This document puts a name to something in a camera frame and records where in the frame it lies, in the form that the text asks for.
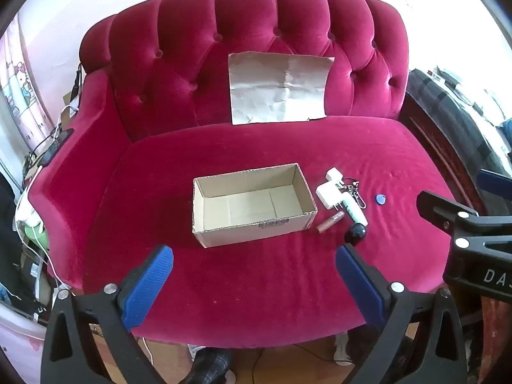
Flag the green plastic item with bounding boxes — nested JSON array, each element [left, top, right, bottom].
[[23, 224, 52, 251]]

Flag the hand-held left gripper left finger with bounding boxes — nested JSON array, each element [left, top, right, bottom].
[[41, 244, 174, 384]]

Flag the dark striped blanket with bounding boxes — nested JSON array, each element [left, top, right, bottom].
[[400, 68, 512, 217]]

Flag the large white charger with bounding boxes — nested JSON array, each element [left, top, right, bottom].
[[316, 184, 345, 211]]

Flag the pink storage box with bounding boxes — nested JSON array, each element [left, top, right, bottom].
[[0, 308, 46, 384]]

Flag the small white charger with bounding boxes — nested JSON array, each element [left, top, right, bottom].
[[325, 167, 347, 189]]

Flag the red velvet tufted sofa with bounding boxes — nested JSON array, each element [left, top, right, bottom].
[[27, 0, 460, 348]]

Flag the metal keychain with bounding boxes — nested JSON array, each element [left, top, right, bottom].
[[343, 177, 367, 211]]

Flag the brown lip gloss tube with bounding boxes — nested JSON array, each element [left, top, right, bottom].
[[314, 210, 345, 234]]

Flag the black shoe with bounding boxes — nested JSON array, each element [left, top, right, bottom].
[[180, 348, 235, 384]]

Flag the black power strip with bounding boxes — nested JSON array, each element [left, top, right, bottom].
[[38, 128, 75, 166]]

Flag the small brown cardboard box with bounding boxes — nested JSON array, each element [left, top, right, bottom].
[[60, 93, 81, 118]]

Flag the white tube bottle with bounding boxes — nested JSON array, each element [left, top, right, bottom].
[[343, 195, 368, 227]]

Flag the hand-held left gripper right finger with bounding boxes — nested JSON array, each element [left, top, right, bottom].
[[335, 243, 468, 384]]

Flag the black power adapter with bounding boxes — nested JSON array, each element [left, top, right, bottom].
[[71, 64, 84, 97]]

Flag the black round bottle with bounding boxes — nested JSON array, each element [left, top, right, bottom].
[[345, 224, 368, 245]]

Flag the white cable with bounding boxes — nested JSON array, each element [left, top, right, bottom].
[[14, 106, 78, 289]]

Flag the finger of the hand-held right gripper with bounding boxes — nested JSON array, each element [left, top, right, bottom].
[[416, 191, 512, 257], [478, 169, 512, 201]]

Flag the cartoon cat curtain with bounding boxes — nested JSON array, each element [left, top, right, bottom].
[[0, 16, 54, 164]]

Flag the creased brown paper sheet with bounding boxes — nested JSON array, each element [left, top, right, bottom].
[[228, 51, 336, 125]]

